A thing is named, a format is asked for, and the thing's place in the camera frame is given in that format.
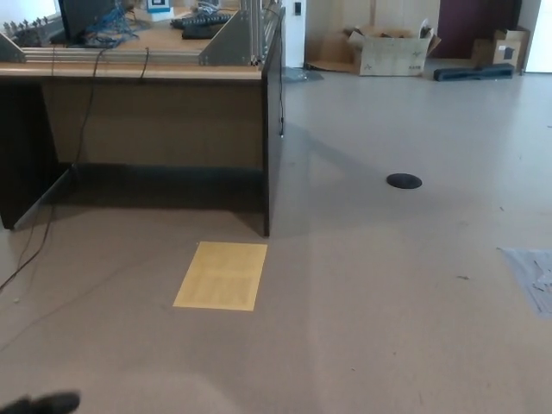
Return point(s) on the yellow paper sheet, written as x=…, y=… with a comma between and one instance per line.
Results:
x=221, y=276

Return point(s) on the black round floor cover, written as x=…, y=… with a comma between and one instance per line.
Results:
x=404, y=180

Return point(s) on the clear plastic bag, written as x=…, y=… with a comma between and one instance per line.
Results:
x=302, y=75

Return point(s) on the wooden desk with dark panels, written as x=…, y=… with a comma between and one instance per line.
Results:
x=164, y=121

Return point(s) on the flat cardboard sheet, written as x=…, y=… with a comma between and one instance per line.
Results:
x=328, y=52

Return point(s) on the flat black device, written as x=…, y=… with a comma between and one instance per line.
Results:
x=200, y=32

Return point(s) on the large open cardboard box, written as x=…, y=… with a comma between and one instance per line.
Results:
x=392, y=56

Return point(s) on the black keyboard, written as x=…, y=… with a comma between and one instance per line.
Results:
x=200, y=19

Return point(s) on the white box with blue print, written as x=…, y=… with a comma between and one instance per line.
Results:
x=159, y=9

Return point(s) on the grey plastic sheet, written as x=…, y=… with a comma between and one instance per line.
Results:
x=532, y=276

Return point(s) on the dark maroon door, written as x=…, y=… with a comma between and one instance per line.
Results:
x=470, y=26

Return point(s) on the small cardboard box with label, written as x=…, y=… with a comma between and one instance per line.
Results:
x=500, y=49

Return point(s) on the black monitor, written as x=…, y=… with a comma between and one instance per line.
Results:
x=75, y=17

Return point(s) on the black wall switch panel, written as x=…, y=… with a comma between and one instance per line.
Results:
x=299, y=7

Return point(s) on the aluminium profile frame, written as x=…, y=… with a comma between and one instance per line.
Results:
x=129, y=55

